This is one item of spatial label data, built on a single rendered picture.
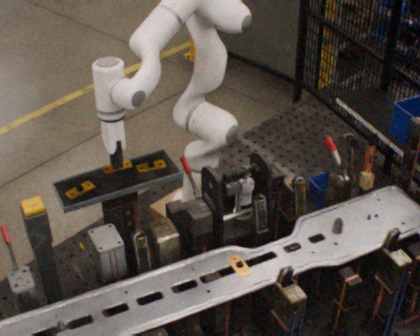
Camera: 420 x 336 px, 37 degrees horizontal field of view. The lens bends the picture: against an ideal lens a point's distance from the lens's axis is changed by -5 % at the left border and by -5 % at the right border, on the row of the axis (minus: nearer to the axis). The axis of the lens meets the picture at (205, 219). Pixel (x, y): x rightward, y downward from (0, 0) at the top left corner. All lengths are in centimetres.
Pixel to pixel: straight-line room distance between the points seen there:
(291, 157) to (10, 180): 187
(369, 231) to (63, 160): 246
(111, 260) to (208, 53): 70
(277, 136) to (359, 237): 105
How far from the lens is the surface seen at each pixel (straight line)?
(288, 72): 452
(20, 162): 411
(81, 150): 411
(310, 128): 299
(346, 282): 185
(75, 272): 228
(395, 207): 212
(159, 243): 181
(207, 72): 202
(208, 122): 207
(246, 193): 195
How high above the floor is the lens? 230
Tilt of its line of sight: 41 degrees down
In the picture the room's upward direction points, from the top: straight up
